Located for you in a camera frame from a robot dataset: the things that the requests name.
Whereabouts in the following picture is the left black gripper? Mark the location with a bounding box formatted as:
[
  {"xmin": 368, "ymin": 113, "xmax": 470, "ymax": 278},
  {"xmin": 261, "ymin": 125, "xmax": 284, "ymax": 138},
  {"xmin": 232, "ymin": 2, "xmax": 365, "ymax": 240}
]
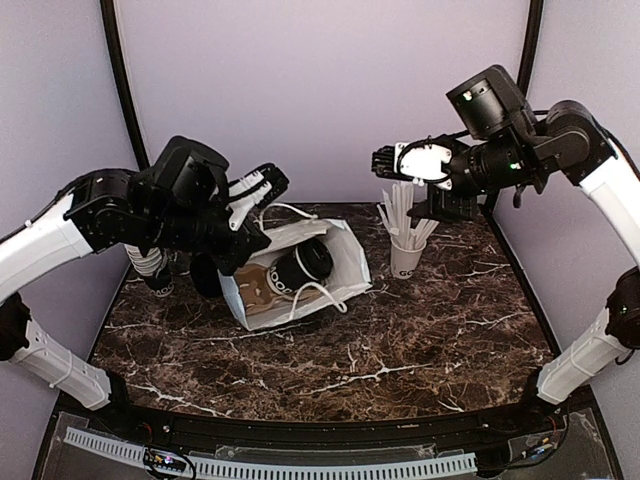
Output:
[{"xmin": 143, "ymin": 192, "xmax": 273, "ymax": 276}]

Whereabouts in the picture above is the stack of black lids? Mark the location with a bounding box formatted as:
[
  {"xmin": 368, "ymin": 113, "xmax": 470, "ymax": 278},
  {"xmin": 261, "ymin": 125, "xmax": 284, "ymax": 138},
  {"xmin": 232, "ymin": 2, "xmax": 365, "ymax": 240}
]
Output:
[{"xmin": 189, "ymin": 253, "xmax": 222, "ymax": 299}]

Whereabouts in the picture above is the stack of paper cups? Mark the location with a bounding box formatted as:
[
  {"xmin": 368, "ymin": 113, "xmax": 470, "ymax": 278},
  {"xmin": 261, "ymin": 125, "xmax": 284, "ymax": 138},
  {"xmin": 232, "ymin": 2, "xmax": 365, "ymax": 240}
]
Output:
[{"xmin": 124, "ymin": 245, "xmax": 174, "ymax": 298}]

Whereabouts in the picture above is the white cup holding straws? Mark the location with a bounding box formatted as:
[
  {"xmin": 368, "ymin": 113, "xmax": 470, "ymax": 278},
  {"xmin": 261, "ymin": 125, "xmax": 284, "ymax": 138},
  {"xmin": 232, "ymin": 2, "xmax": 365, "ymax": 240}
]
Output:
[{"xmin": 390, "ymin": 237, "xmax": 426, "ymax": 280}]

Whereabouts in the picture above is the brown cardboard cup carrier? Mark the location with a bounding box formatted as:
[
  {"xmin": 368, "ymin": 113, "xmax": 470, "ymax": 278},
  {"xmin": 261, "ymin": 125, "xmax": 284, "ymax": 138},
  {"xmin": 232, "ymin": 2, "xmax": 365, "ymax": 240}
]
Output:
[{"xmin": 234, "ymin": 264, "xmax": 293, "ymax": 317}]

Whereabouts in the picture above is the black paper coffee cup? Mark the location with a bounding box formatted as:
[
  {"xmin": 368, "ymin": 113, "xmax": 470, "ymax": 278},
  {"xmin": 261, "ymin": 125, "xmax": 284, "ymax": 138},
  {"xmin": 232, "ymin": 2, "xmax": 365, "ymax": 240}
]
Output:
[{"xmin": 267, "ymin": 253, "xmax": 307, "ymax": 295}]

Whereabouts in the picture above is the white paper bag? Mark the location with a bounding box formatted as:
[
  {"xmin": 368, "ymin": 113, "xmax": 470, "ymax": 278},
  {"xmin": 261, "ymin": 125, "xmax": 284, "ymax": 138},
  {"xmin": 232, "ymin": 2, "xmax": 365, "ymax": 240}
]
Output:
[{"xmin": 219, "ymin": 206, "xmax": 372, "ymax": 331}]

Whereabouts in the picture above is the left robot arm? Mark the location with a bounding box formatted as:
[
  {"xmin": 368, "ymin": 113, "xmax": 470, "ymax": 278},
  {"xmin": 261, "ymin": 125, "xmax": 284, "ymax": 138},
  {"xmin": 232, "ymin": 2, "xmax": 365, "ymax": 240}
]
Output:
[{"xmin": 1, "ymin": 136, "xmax": 289, "ymax": 436}]

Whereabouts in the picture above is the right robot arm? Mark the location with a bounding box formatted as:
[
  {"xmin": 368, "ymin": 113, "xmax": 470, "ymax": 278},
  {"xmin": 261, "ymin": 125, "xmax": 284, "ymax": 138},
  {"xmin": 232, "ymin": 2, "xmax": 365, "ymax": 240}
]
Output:
[{"xmin": 393, "ymin": 65, "xmax": 639, "ymax": 434}]

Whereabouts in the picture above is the green circuit board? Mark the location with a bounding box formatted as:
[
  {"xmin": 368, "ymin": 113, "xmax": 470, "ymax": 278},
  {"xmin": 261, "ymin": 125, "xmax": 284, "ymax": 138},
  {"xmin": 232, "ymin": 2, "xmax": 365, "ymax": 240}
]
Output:
[{"xmin": 142, "ymin": 449, "xmax": 187, "ymax": 473}]

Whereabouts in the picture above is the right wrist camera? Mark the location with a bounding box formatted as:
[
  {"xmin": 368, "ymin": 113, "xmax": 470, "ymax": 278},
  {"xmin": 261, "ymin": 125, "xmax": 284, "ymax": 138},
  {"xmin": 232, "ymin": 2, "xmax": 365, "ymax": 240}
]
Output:
[{"xmin": 371, "ymin": 134, "xmax": 469, "ymax": 192}]

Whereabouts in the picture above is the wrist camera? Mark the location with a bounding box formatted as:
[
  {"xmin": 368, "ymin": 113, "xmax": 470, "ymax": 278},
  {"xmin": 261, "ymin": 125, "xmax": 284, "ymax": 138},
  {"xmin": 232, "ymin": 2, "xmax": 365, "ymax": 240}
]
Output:
[
  {"xmin": 228, "ymin": 163, "xmax": 289, "ymax": 231},
  {"xmin": 371, "ymin": 134, "xmax": 469, "ymax": 192}
]

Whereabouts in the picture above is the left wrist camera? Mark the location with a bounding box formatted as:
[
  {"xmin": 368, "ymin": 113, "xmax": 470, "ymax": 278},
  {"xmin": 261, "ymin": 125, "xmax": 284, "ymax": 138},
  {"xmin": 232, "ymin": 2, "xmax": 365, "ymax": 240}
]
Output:
[{"xmin": 228, "ymin": 163, "xmax": 289, "ymax": 231}]

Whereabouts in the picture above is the black front table rail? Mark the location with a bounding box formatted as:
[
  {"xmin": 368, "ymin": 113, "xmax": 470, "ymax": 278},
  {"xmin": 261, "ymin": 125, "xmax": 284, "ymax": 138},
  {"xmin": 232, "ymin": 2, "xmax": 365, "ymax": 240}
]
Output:
[{"xmin": 84, "ymin": 405, "xmax": 562, "ymax": 451}]

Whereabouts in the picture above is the white slotted cable duct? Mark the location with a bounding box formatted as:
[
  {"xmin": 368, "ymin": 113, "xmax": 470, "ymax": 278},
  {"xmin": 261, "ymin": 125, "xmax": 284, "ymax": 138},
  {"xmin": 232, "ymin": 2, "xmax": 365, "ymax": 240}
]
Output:
[{"xmin": 63, "ymin": 427, "xmax": 478, "ymax": 479}]

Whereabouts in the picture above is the left black frame post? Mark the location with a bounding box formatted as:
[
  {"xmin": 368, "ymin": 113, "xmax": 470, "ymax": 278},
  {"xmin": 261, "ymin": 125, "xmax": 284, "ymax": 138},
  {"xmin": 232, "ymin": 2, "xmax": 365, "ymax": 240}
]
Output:
[{"xmin": 99, "ymin": 0, "xmax": 150, "ymax": 170}]

